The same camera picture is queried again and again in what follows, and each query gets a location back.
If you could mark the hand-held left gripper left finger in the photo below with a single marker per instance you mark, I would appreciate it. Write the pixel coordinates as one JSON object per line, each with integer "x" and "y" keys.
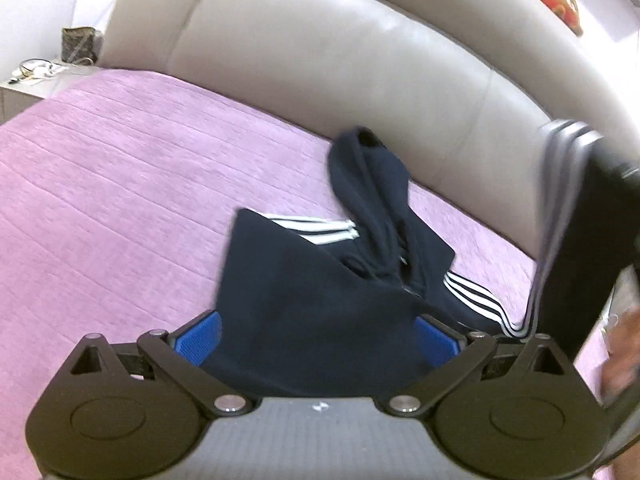
{"x": 200, "y": 342}

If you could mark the orange plush toy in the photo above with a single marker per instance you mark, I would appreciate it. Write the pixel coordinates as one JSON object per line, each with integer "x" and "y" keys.
{"x": 557, "y": 0}

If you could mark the beige leather headboard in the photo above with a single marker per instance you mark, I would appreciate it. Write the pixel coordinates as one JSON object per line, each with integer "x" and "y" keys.
{"x": 325, "y": 60}

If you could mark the white nightstand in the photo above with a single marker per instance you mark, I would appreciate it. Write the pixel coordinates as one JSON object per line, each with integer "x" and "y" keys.
{"x": 27, "y": 92}

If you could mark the person's right forearm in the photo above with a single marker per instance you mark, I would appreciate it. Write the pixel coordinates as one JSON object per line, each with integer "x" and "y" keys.
{"x": 622, "y": 355}

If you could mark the navy hoodie with white stripes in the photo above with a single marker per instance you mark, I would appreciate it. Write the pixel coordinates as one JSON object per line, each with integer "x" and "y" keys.
{"x": 310, "y": 300}

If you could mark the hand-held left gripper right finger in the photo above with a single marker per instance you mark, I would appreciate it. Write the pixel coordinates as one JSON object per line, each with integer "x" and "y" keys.
{"x": 436, "y": 342}

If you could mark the pink quilted bedspread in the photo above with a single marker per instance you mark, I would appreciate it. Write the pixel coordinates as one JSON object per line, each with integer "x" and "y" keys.
{"x": 125, "y": 185}

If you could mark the brown patterned bag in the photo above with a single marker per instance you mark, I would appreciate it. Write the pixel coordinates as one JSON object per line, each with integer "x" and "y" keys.
{"x": 81, "y": 46}

